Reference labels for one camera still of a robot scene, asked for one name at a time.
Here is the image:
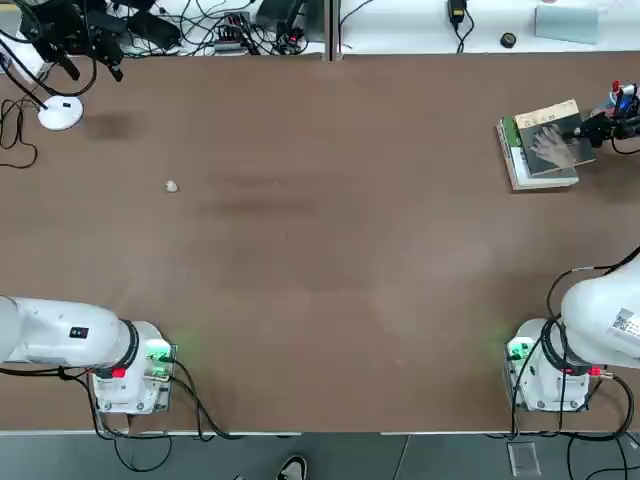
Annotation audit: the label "person's black white shoe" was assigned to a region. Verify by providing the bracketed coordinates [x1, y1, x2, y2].
[275, 453, 309, 480]

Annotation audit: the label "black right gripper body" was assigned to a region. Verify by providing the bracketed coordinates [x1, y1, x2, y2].
[605, 115, 640, 144]

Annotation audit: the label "circuit board with red light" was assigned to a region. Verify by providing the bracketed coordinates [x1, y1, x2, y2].
[271, 28, 307, 55]

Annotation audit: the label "green and white book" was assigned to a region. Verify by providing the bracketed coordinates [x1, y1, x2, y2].
[496, 115, 580, 192]

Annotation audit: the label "white desk lamp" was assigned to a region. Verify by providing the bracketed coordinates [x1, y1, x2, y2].
[0, 49, 84, 132]

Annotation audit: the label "black right arm base cable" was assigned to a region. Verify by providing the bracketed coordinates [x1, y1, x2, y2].
[509, 372, 640, 480]

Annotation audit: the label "dark book with hands cover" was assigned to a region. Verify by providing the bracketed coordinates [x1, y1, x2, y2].
[513, 98, 598, 178]

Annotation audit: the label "black lamp cable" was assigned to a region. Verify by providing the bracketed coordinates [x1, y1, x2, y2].
[0, 97, 39, 170]

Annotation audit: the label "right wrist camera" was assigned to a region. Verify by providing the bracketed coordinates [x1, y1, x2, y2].
[610, 81, 640, 119]

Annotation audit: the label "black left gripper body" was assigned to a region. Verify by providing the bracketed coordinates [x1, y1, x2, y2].
[18, 0, 125, 59]

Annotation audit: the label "grey floor plate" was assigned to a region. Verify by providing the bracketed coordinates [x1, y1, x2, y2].
[506, 440, 542, 477]

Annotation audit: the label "black arm base cable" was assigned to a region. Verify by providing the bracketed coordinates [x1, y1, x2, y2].
[49, 357, 301, 474]
[509, 372, 640, 480]

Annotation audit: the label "aluminium frame post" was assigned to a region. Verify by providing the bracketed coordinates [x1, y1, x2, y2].
[321, 0, 345, 62]

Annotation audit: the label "black left arm base cable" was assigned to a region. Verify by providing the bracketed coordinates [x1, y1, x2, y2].
[49, 357, 301, 474]

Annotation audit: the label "pale blue pad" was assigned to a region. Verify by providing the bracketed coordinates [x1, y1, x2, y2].
[533, 3, 601, 46]

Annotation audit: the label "grey usb hub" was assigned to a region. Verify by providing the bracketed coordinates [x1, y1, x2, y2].
[213, 10, 252, 55]

